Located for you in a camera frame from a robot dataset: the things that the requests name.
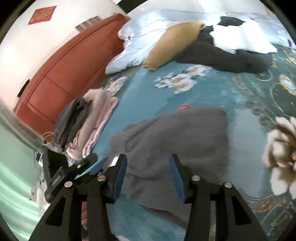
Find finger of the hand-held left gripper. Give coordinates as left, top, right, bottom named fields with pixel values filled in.
left=69, top=153, right=98, bottom=172
left=74, top=158, right=109, bottom=181

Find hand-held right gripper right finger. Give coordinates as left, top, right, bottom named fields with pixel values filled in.
left=169, top=153, right=263, bottom=241

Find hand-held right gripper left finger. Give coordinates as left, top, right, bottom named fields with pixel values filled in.
left=28, top=153, right=128, bottom=241

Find grey sweatshirt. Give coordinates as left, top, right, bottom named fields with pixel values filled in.
left=105, top=106, right=229, bottom=223

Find stack of folded clothes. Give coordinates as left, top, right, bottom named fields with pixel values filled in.
left=76, top=89, right=109, bottom=144

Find floral patterned folded cloth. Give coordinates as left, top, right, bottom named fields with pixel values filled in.
left=66, top=137, right=80, bottom=160

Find dark grey folded garment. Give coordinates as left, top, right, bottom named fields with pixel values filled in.
left=54, top=97, right=93, bottom=153

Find pink folded garment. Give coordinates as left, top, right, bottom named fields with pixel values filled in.
left=82, top=96, right=119, bottom=158

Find brown wooden headboard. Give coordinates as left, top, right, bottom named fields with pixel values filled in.
left=13, top=13, right=129, bottom=137

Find teal floral bed blanket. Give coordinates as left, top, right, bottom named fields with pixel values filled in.
left=92, top=44, right=296, bottom=241

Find dark grey pants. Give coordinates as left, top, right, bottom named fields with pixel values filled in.
left=172, top=25, right=273, bottom=73

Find yellow knitted blanket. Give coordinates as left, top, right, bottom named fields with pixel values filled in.
left=142, top=21, right=206, bottom=71

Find light blue floral duvet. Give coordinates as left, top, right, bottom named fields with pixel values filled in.
left=105, top=9, right=296, bottom=75

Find white and black garment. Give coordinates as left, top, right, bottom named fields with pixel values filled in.
left=209, top=16, right=278, bottom=55

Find black wall socket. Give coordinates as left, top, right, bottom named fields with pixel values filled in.
left=18, top=79, right=30, bottom=98

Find grey wall switch panel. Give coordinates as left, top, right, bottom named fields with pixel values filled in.
left=75, top=16, right=101, bottom=32

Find red square wall decoration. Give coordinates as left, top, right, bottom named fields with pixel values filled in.
left=28, top=6, right=57, bottom=25

